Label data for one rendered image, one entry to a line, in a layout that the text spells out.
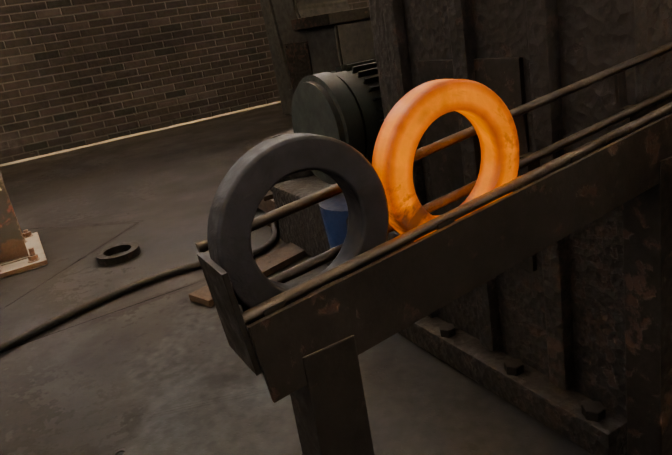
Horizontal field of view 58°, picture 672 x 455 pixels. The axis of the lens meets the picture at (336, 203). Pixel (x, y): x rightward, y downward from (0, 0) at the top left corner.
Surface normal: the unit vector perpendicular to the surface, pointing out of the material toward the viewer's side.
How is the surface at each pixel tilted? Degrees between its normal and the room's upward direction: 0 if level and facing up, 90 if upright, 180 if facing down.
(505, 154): 90
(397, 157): 90
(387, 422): 0
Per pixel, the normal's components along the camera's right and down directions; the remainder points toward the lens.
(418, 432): -0.15, -0.94
